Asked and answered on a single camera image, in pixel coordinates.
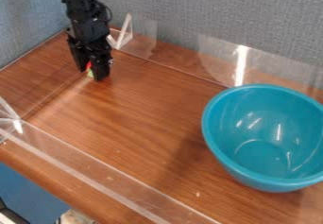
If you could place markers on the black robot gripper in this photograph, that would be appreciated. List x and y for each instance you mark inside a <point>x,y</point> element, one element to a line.
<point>89,44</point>

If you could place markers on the red toy strawberry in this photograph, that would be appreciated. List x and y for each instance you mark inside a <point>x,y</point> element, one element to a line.
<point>89,69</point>

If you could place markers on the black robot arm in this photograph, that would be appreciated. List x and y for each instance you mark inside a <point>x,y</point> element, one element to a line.
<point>87,7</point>

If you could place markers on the blue plastic bowl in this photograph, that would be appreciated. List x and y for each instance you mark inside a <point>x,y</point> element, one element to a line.
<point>264,130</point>

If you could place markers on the clear acrylic back barrier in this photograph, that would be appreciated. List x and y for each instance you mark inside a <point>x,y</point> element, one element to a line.
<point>228,63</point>

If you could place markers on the clear acrylic barrier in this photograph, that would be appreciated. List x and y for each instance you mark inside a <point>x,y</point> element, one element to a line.
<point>228,63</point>
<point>154,205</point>

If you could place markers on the clear acrylic front barrier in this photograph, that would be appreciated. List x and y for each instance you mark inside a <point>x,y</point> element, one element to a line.
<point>154,205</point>

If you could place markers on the clear acrylic corner bracket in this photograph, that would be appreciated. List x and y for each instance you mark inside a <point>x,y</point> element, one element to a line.
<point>125,34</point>

